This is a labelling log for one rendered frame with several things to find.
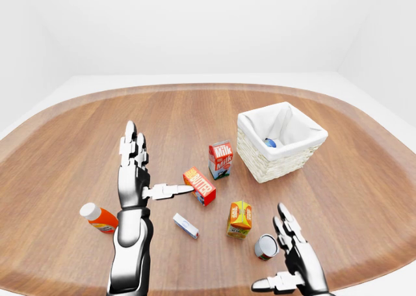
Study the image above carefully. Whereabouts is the white and blue small box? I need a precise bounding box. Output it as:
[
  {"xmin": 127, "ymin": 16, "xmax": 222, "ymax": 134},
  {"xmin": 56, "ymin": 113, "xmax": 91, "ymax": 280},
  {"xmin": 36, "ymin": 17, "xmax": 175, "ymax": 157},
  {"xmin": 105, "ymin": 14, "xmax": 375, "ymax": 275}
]
[{"xmin": 172, "ymin": 212, "xmax": 200, "ymax": 239}]

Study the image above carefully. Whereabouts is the red and white milk carton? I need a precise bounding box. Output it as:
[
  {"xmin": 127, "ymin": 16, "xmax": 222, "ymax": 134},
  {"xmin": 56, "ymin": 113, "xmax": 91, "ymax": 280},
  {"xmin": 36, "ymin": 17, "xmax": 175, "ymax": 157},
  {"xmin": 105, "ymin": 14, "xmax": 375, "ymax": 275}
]
[{"xmin": 208, "ymin": 140, "xmax": 234, "ymax": 181}]

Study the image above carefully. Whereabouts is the red and orange butter box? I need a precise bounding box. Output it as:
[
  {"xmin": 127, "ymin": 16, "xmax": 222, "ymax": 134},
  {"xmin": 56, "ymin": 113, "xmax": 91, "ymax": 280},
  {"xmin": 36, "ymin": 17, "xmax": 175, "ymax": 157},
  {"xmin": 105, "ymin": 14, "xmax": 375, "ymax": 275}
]
[{"xmin": 182, "ymin": 167, "xmax": 217, "ymax": 207}]

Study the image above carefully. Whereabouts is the white wicker basket with liner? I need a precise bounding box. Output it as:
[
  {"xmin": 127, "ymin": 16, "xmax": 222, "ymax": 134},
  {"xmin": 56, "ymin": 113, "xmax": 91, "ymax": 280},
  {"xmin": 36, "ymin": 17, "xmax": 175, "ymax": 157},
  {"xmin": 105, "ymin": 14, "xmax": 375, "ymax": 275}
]
[{"xmin": 237, "ymin": 101, "xmax": 329, "ymax": 184}]

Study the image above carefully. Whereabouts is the silver tin with red label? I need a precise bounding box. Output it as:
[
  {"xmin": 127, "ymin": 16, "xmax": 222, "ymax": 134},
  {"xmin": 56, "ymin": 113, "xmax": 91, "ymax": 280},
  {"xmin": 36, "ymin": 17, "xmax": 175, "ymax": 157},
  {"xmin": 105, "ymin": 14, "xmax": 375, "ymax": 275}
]
[{"xmin": 253, "ymin": 233, "xmax": 280, "ymax": 262}]

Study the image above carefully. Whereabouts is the orange bottle with white cap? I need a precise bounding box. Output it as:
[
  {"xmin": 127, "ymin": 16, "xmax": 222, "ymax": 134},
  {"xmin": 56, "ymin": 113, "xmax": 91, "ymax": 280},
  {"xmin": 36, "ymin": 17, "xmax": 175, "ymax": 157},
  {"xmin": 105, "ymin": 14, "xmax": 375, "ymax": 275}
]
[{"xmin": 79, "ymin": 202, "xmax": 120, "ymax": 234}]

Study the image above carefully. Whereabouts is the orange juice carton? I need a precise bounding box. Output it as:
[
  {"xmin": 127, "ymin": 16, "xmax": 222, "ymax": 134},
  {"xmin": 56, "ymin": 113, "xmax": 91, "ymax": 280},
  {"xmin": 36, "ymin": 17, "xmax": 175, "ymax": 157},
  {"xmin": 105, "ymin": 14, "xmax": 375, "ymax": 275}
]
[{"xmin": 226, "ymin": 200, "xmax": 253, "ymax": 240}]

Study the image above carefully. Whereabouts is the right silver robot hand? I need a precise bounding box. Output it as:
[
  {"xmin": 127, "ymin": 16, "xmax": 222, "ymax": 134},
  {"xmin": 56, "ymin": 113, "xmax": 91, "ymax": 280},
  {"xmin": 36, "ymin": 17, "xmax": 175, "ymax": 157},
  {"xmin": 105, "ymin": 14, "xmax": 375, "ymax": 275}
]
[{"xmin": 250, "ymin": 202, "xmax": 330, "ymax": 296}]

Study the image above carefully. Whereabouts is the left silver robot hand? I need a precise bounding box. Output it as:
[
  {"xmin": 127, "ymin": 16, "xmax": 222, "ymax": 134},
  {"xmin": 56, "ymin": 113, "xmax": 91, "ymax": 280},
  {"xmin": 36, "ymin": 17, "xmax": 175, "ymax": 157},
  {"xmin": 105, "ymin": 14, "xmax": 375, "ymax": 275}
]
[{"xmin": 117, "ymin": 120, "xmax": 195, "ymax": 211}]

